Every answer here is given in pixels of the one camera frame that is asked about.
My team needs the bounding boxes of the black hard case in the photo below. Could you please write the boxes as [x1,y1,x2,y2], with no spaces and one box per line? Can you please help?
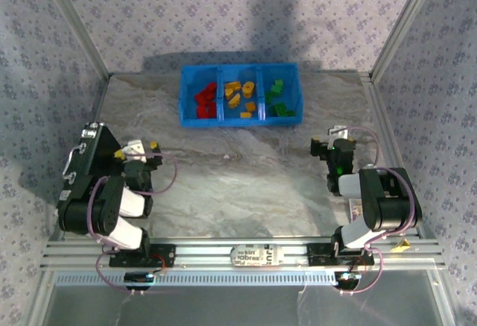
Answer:
[55,122,124,226]

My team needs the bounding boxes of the aluminium frame post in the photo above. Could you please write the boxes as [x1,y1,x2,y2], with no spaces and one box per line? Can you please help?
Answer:
[37,0,112,78]
[370,0,443,79]

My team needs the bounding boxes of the slotted cable duct strip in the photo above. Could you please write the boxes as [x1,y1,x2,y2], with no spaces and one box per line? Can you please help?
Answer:
[55,269,358,286]

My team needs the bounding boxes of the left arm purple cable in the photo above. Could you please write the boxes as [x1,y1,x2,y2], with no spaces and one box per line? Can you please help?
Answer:
[86,149,178,296]

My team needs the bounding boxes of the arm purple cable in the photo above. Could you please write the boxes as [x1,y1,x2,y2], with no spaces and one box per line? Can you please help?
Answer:
[86,149,178,296]
[337,126,417,297]

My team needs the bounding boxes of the small card box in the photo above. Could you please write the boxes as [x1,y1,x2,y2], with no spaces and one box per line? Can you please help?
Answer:
[348,198,364,222]

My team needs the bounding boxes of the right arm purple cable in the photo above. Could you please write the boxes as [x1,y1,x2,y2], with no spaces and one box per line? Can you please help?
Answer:
[337,126,417,297]

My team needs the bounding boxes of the printed label sticker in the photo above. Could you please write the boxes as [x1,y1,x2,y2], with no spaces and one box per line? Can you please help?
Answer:
[230,243,286,268]

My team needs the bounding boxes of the aluminium table side rail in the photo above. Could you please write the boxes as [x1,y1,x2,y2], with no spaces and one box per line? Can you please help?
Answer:
[359,72,425,239]

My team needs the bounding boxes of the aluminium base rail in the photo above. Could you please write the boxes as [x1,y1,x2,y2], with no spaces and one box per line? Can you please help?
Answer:
[40,236,446,271]

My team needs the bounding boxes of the blue three-compartment plastic bin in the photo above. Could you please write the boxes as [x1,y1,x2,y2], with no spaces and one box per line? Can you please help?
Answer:
[178,62,305,128]

